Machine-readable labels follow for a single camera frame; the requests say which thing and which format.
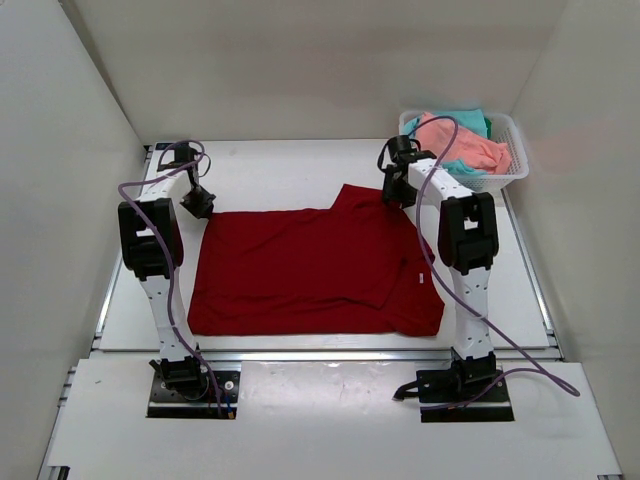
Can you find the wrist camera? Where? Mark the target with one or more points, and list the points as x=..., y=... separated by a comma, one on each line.
x=400, y=149
x=173, y=157

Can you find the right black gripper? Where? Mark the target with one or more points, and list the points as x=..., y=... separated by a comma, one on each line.
x=390, y=196

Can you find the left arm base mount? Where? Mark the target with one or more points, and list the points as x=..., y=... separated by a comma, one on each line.
x=184, y=390

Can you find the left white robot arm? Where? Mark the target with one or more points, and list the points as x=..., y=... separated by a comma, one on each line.
x=152, y=249

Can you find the white plastic laundry basket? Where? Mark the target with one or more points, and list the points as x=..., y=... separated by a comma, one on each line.
x=504, y=131

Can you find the green t shirt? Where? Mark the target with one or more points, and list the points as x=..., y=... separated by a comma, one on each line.
x=489, y=127

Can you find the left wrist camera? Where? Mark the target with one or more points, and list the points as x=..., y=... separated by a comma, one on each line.
x=173, y=157

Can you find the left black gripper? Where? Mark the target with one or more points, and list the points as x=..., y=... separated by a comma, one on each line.
x=204, y=210

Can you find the red t shirt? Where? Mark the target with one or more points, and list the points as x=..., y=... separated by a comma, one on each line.
x=355, y=267

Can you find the pink t shirt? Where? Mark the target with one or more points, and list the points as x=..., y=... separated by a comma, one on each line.
x=440, y=137

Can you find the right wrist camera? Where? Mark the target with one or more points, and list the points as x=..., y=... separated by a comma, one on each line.
x=400, y=149

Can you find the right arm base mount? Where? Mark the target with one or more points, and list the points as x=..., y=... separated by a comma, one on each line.
x=450, y=395

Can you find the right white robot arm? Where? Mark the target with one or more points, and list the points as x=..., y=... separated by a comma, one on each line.
x=467, y=242

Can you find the aluminium rail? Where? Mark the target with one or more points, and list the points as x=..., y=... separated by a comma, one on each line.
x=328, y=355

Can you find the teal t shirt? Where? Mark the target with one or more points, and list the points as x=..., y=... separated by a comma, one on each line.
x=470, y=119

